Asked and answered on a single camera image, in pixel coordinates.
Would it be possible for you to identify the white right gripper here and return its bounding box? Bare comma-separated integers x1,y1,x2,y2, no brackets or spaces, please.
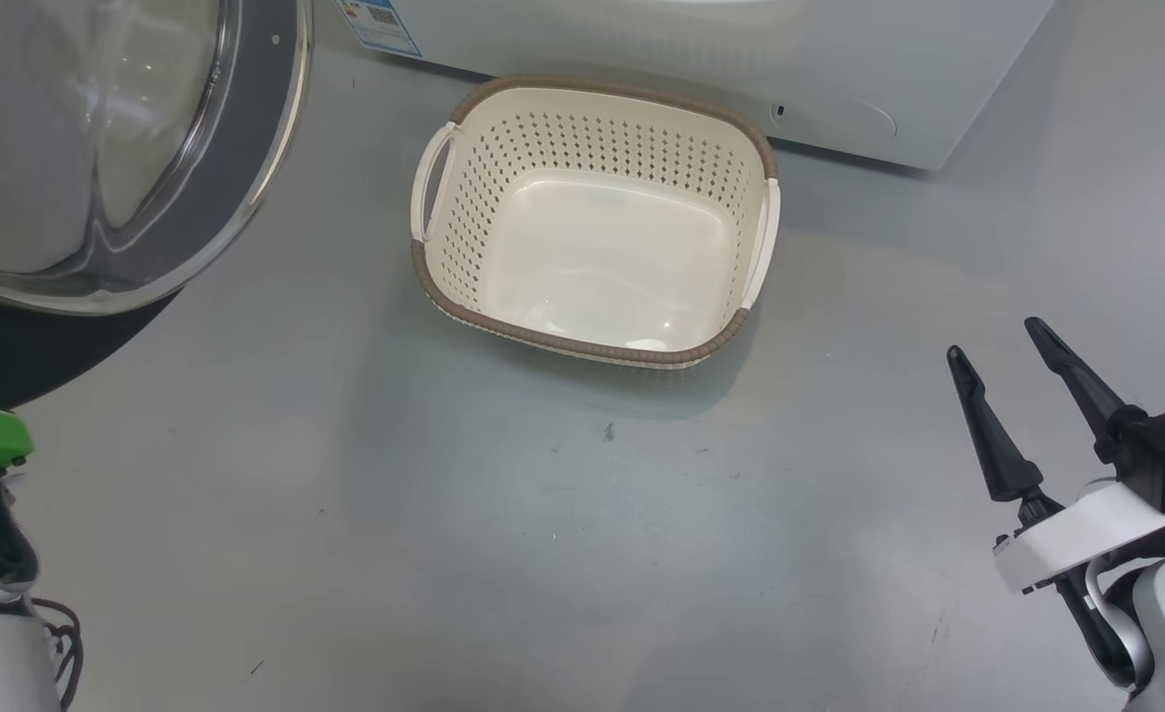
945,316,1165,596

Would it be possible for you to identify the round glass washing machine door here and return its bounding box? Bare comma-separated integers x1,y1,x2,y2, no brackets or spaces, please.
0,0,314,408

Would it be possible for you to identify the cream perforated laundry basket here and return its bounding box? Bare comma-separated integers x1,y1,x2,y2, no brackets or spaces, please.
409,76,782,370

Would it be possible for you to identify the white washing machine body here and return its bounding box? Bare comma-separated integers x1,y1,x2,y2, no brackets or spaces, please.
335,0,1056,172

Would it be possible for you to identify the round white filter cover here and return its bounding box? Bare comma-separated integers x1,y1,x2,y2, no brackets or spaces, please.
768,94,898,141

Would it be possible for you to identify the blue white energy label sticker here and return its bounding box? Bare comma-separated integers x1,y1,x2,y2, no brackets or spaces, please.
337,0,423,58

